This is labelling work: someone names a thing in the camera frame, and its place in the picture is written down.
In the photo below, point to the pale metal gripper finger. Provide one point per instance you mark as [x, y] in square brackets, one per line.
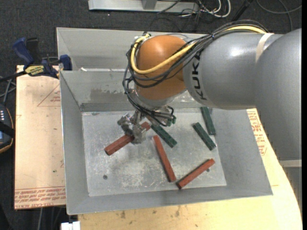
[124, 123]
[139, 134]

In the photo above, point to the red-brown block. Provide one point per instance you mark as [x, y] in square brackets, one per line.
[195, 174]
[165, 159]
[117, 144]

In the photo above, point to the dark green flat block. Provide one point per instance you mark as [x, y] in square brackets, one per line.
[166, 136]
[208, 121]
[204, 136]

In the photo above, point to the grey metal bin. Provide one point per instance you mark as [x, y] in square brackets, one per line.
[134, 166]

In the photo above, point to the brown cardboard board, red print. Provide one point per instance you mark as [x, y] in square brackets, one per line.
[38, 138]

